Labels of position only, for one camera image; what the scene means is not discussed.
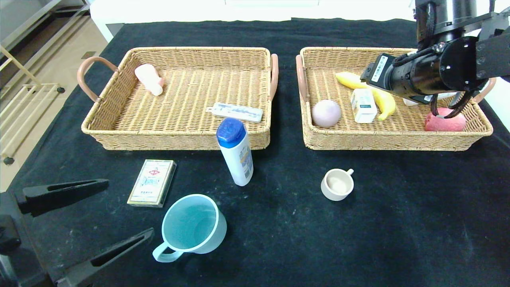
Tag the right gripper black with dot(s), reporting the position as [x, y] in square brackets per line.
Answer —
[378, 69]

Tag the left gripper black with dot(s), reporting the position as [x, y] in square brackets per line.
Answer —
[24, 198]

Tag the yellow banana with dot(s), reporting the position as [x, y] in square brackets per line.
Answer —
[385, 103]

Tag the white juice carton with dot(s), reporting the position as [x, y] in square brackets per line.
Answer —
[363, 107]

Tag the pale pink egg-shaped ball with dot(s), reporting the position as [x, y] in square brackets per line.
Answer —
[326, 113]

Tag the small beige cup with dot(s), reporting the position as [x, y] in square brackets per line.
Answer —
[337, 185]

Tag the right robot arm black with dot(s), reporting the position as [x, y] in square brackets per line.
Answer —
[438, 67]

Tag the white milk bottle green label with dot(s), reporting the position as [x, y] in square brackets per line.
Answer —
[410, 102]

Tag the playing card box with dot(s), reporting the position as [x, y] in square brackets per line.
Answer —
[152, 183]

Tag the red apple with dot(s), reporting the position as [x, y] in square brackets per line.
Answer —
[438, 124]

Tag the teal plastic mug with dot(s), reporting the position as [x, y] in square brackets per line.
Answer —
[191, 227]

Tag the wooden slatted rack on wheels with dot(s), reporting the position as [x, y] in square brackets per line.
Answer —
[24, 107]

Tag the grey flat blister pack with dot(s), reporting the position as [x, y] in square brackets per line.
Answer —
[235, 112]

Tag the white table behind cloth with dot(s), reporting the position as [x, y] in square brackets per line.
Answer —
[239, 12]

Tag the small pink bottle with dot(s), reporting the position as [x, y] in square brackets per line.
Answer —
[148, 77]

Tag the white bottle with blue cap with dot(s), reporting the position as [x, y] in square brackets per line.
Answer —
[238, 159]

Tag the grey metal shelf frame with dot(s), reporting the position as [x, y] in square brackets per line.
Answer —
[36, 24]

